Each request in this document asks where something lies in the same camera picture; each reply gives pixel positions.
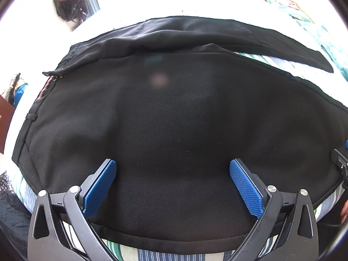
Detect black pants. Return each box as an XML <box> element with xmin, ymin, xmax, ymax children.
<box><xmin>11</xmin><ymin>16</ymin><xmax>348</xmax><ymax>244</ymax></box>

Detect black lace cloth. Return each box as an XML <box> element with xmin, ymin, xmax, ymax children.
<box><xmin>0</xmin><ymin>171</ymin><xmax>32</xmax><ymax>241</ymax></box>

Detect black hanging bag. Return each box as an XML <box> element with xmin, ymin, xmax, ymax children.
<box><xmin>53</xmin><ymin>0</ymin><xmax>89</xmax><ymax>23</ymax></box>

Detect large teal patterned pillow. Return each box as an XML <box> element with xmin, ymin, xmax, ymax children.
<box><xmin>296</xmin><ymin>13</ymin><xmax>348</xmax><ymax>71</ymax></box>

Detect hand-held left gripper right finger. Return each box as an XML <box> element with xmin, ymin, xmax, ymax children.
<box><xmin>229</xmin><ymin>158</ymin><xmax>319</xmax><ymax>261</ymax></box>

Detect brown wooden furniture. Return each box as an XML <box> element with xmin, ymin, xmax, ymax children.
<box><xmin>0</xmin><ymin>95</ymin><xmax>16</xmax><ymax>153</ymax></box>

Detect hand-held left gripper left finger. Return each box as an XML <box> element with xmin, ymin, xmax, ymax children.
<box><xmin>27</xmin><ymin>158</ymin><xmax>118</xmax><ymax>261</ymax></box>

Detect blue bag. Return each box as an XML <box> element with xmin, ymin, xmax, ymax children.
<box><xmin>9</xmin><ymin>73</ymin><xmax>28</xmax><ymax>107</ymax></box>

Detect bed with striped sheet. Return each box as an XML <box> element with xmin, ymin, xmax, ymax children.
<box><xmin>0</xmin><ymin>0</ymin><xmax>348</xmax><ymax>261</ymax></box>

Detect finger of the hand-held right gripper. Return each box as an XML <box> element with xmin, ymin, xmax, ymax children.
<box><xmin>330</xmin><ymin>149</ymin><xmax>348</xmax><ymax>189</ymax></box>

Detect small teal patterned pillow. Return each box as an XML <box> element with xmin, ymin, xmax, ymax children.
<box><xmin>272</xmin><ymin>0</ymin><xmax>313</xmax><ymax>22</ymax></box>

